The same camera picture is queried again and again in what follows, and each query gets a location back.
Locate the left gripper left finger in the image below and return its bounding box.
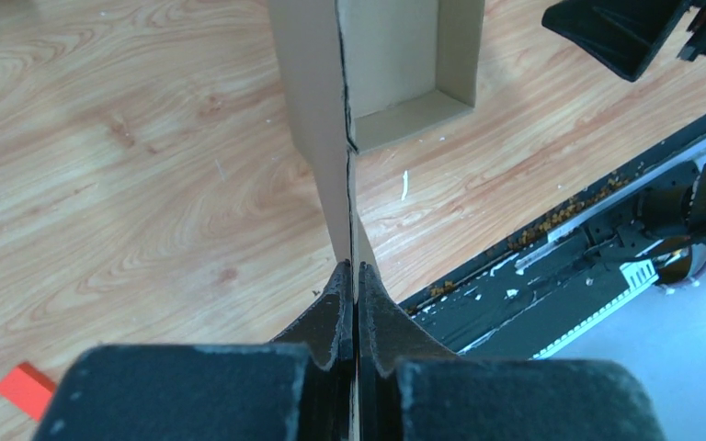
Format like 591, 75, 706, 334
33, 261, 353, 440

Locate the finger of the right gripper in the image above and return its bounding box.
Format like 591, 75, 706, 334
541, 0, 691, 82

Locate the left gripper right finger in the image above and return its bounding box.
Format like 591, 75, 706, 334
358, 263, 665, 440

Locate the cardboard box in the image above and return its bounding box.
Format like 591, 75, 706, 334
268, 0, 484, 277

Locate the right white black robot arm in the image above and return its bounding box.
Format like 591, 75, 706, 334
500, 1, 706, 291

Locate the small orange block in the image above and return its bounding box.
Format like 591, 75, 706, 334
0, 361, 57, 422

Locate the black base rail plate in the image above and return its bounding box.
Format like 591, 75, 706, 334
403, 115, 706, 359

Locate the white slotted cable duct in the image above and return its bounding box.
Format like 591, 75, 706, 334
531, 260, 658, 359

